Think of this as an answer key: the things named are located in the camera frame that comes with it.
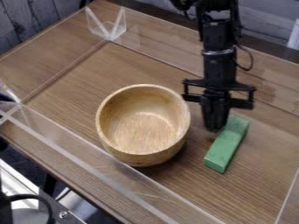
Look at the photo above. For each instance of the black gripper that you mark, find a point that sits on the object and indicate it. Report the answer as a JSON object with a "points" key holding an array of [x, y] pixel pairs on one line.
{"points": [[218, 91]]}

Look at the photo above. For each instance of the green rectangular block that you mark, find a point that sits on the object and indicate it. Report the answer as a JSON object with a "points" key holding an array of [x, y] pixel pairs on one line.
{"points": [[226, 144]]}

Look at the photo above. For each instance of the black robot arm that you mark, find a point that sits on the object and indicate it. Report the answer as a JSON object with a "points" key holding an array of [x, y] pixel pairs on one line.
{"points": [[218, 24]]}

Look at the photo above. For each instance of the brown wooden bowl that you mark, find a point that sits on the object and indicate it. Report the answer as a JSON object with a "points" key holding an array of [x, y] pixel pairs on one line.
{"points": [[142, 122]]}

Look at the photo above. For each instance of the clear acrylic front wall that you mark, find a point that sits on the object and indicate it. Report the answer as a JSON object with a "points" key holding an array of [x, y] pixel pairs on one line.
{"points": [[132, 196]]}

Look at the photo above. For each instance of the clear acrylic corner bracket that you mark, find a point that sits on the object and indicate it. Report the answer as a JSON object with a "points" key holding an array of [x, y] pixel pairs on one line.
{"points": [[107, 30]]}

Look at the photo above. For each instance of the grey metal base plate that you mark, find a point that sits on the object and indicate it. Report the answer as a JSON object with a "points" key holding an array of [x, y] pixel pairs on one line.
{"points": [[24, 204]]}

